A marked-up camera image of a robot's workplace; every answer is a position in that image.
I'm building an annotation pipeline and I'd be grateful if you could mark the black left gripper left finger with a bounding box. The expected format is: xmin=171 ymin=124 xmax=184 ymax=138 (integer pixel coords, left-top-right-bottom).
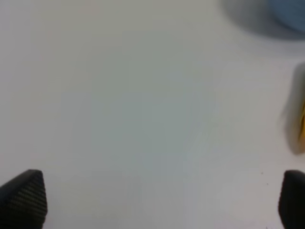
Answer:
xmin=0 ymin=169 xmax=48 ymax=229

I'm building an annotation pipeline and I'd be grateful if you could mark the blue plastic bowl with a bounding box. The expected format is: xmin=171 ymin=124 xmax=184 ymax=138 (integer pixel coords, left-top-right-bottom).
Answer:
xmin=267 ymin=0 xmax=305 ymax=33

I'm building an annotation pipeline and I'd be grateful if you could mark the corn cob with husk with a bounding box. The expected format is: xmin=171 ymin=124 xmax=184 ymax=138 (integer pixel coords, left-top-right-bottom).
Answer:
xmin=284 ymin=63 xmax=305 ymax=155

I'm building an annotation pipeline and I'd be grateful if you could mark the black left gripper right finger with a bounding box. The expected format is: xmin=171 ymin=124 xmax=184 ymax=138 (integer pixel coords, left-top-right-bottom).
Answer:
xmin=278 ymin=170 xmax=305 ymax=229

